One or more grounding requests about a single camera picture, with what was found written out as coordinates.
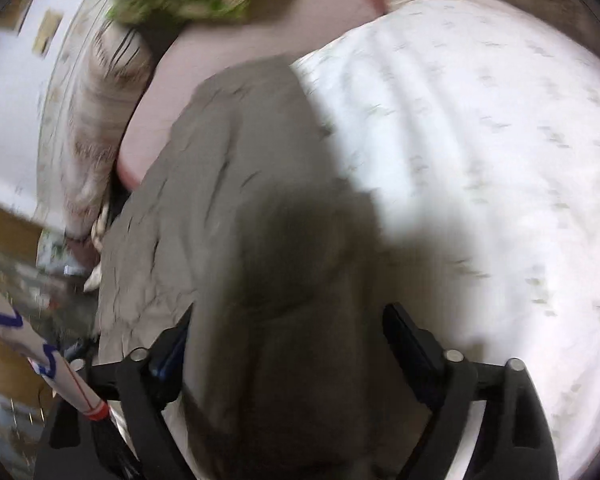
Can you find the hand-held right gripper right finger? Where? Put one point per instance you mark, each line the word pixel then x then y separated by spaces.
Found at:
pixel 405 340

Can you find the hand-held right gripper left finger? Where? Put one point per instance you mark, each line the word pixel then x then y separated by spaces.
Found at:
pixel 164 357

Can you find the olive quilted jacket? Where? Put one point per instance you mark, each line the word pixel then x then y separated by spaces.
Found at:
pixel 260 185

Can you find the striped floral pillow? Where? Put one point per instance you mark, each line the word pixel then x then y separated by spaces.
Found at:
pixel 100 125

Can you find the pink bed sheet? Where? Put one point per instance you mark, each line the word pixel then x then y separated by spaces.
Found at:
pixel 220 50

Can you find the white printed tube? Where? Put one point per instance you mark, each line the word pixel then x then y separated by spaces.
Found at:
pixel 35 340

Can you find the floral printed bag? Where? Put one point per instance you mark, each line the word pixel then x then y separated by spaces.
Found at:
pixel 55 255

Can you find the white leaf print duvet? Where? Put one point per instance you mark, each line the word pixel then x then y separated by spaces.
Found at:
pixel 480 160

